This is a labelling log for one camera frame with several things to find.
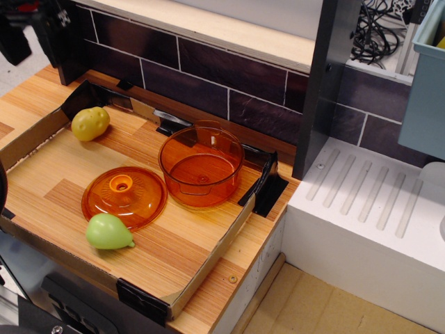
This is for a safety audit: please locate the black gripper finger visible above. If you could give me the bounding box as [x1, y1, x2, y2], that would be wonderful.
[1, 21, 32, 65]

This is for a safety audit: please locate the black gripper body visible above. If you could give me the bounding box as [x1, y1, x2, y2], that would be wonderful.
[1, 1, 72, 67]

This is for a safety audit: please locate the yellow plastic potato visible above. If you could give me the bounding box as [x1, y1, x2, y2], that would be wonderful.
[71, 106, 111, 142]

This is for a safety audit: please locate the cardboard fence with black tape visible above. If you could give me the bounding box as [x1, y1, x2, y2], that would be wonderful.
[1, 70, 298, 333]

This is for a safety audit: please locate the orange transparent pot lid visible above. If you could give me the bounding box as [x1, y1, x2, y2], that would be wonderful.
[81, 166, 168, 231]

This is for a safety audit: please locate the orange transparent pot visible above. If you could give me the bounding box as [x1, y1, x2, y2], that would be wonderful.
[159, 121, 245, 207]

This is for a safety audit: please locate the green plastic pear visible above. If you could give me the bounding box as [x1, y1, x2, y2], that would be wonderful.
[86, 213, 136, 250]

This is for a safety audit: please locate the white drainboard sink unit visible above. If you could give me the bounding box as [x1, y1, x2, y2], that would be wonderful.
[282, 139, 444, 333]

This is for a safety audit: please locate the light blue plastic bin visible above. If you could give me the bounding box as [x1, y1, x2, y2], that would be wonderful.
[398, 1, 444, 159]

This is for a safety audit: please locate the dark grey shelf post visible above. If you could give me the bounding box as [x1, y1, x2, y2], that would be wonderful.
[292, 0, 361, 180]

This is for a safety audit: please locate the black cable bundle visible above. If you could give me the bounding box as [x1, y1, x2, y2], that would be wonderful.
[349, 0, 414, 69]

